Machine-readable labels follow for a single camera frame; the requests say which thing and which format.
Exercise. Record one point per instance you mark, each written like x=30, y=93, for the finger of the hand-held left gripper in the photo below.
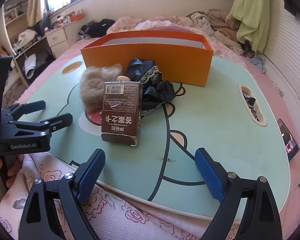
x=27, y=107
x=52, y=122

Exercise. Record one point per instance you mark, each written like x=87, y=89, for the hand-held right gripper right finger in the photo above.
x=209, y=177

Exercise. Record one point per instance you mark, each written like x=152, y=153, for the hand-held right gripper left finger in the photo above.
x=90, y=177

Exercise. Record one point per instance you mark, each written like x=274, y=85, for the brown fur pompom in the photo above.
x=91, y=92

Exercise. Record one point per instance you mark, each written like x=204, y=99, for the brown drink carton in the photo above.
x=121, y=115

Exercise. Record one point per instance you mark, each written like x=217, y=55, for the clear bag of fluff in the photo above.
x=112, y=71

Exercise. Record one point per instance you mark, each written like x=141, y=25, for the black lace-trimmed garment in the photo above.
x=160, y=92

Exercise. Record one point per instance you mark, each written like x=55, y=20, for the orange cardboard box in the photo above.
x=164, y=60

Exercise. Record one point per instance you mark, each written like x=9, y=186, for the green cartoon desktop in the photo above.
x=214, y=125

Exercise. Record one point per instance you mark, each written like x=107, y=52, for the person's left hand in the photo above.
x=14, y=172

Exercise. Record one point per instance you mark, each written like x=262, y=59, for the white slipper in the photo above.
x=30, y=66

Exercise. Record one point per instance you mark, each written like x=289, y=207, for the rose print blanket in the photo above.
x=127, y=220

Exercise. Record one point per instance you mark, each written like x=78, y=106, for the white drawer cabinet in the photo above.
x=57, y=41

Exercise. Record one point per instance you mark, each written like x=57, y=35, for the crumpled shiny wrappers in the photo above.
x=251, y=105

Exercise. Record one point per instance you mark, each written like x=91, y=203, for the smartphone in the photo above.
x=288, y=140

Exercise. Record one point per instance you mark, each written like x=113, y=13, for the orange tray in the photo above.
x=77, y=17

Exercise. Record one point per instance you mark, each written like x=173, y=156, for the black clothes heap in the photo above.
x=97, y=28

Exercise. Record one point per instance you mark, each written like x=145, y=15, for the beige curtain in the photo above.
x=34, y=2

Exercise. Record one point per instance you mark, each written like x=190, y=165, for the light blue cloth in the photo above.
x=257, y=63

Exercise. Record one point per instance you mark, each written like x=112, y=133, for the pink floral quilt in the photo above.
x=125, y=22

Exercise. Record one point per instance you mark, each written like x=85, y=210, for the white louvered closet door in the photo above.
x=284, y=50

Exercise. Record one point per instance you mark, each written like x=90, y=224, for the maroon pillow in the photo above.
x=164, y=26

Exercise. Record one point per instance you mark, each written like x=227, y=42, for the pile of beige clothes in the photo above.
x=214, y=25

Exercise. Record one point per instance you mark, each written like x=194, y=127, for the light green hanging garment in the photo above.
x=252, y=12

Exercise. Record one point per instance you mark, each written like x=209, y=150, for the dark hanging garment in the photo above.
x=292, y=2

